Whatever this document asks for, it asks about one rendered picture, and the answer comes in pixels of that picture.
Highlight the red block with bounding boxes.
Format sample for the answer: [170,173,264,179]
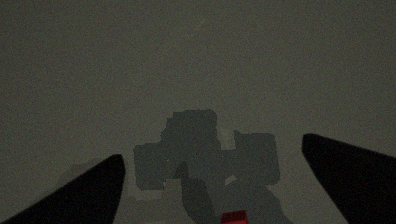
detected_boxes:
[220,210,249,224]

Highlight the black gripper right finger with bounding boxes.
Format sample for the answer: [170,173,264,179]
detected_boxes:
[301,133,396,224]

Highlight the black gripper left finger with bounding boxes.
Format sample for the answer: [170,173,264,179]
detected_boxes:
[0,154,126,224]

